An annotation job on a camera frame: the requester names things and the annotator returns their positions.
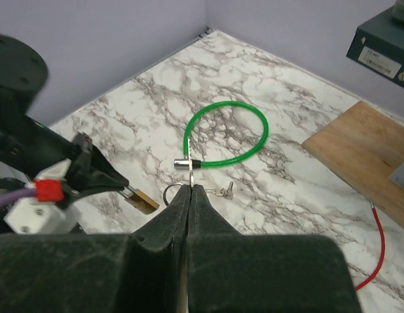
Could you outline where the small key pair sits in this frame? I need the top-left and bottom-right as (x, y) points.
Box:
(205, 181), (234, 200)

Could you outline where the brass padlock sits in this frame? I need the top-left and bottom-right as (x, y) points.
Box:
(125, 186), (160, 215)

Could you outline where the green cable lock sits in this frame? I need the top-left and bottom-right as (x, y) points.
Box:
(174, 100), (269, 170)

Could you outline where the grey metal bracket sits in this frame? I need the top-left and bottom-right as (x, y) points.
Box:
(389, 163), (404, 188)

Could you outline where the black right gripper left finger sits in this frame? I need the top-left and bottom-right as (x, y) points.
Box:
(0, 185), (192, 312)

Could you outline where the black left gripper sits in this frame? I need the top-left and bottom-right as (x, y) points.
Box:
(0, 116), (129, 205)

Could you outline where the silver key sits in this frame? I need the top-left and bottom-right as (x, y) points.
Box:
(162, 136), (194, 207)

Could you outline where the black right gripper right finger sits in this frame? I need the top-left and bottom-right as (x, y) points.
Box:
(186, 185), (360, 312)

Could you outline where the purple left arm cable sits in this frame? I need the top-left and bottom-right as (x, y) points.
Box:
(0, 187), (38, 211)

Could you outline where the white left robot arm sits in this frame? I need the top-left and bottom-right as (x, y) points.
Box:
(0, 34), (129, 208)

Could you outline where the dark teal network switch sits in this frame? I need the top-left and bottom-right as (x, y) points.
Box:
(347, 7), (404, 88)

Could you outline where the wooden board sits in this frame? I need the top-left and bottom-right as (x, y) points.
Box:
(302, 101), (404, 229)

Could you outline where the red plastic seal tag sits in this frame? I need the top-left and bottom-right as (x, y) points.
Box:
(354, 201), (386, 291)

